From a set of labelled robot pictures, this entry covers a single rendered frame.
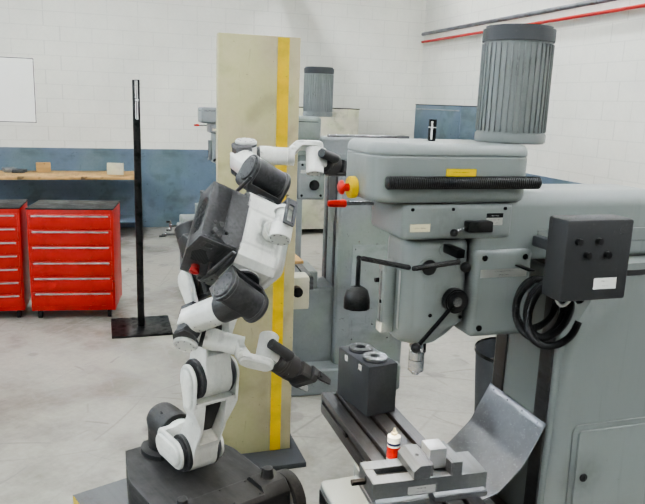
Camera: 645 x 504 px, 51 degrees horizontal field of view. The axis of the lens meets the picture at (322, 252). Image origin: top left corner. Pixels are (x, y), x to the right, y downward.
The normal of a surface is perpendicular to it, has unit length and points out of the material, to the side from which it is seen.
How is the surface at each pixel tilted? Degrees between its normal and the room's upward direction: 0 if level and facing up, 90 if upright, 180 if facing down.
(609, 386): 88
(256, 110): 90
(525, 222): 90
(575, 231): 90
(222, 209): 57
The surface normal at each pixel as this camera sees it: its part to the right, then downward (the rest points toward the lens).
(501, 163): 0.29, 0.22
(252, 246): 0.54, -0.36
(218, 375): 0.62, 0.02
